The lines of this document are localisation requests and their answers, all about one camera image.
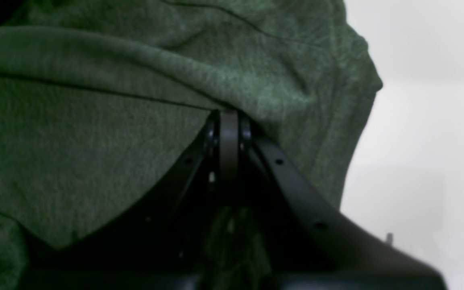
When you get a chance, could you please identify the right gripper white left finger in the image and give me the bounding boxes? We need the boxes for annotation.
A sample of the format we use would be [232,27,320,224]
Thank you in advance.
[19,111,239,290]

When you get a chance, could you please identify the dark green t-shirt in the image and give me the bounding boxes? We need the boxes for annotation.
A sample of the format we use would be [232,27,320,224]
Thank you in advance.
[0,0,383,290]

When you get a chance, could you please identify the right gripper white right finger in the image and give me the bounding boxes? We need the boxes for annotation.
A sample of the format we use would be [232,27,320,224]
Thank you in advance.
[239,117,446,290]

